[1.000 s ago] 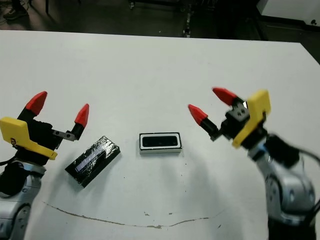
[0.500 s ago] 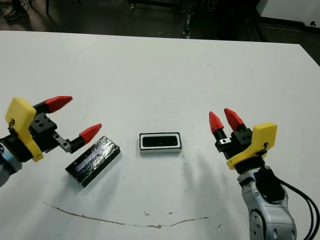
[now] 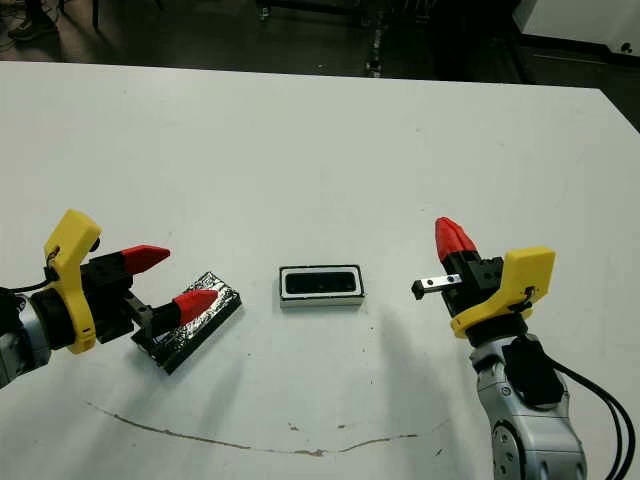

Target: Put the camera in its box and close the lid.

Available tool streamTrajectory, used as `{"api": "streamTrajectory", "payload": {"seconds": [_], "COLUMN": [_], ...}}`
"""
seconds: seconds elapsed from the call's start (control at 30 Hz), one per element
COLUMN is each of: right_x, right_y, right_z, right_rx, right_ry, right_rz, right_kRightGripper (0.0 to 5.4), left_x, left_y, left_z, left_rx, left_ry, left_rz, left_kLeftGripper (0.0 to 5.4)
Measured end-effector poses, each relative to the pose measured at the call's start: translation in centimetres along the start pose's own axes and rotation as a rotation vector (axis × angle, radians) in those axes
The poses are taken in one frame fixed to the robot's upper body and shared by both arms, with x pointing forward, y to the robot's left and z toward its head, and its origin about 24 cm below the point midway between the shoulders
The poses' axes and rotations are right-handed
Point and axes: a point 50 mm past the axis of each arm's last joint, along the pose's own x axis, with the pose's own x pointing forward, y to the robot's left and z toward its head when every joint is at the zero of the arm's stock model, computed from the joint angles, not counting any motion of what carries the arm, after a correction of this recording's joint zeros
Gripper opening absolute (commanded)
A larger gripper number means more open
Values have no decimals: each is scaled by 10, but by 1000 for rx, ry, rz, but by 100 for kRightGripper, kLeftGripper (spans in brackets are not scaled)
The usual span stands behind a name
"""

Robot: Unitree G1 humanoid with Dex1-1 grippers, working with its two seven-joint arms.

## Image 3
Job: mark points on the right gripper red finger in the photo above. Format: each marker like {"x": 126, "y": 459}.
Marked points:
{"x": 464, "y": 245}
{"x": 444, "y": 240}

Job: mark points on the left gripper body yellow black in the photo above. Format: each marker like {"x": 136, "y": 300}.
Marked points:
{"x": 70, "y": 260}

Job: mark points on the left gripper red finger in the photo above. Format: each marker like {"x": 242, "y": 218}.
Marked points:
{"x": 145, "y": 256}
{"x": 192, "y": 305}

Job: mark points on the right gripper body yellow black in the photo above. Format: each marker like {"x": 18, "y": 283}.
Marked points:
{"x": 525, "y": 280}

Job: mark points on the black camera box lid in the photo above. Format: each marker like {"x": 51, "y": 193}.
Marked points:
{"x": 222, "y": 312}

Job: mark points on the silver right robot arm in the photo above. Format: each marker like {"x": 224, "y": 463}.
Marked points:
{"x": 530, "y": 440}

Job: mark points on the person's dark shoe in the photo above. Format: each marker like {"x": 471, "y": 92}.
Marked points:
{"x": 25, "y": 31}

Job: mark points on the white cabinet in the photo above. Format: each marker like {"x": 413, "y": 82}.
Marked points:
{"x": 580, "y": 17}

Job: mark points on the white-lined camera box base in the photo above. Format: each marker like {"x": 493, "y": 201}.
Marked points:
{"x": 320, "y": 303}

